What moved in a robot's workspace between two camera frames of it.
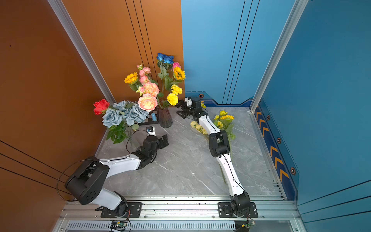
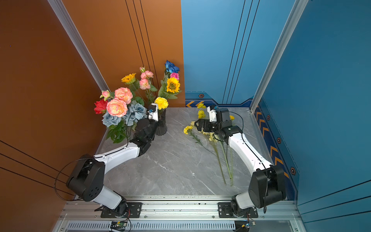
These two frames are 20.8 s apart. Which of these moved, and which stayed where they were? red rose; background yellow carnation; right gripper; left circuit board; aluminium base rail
Moved: background yellow carnation; right gripper
Stayed: left circuit board; red rose; aluminium base rail
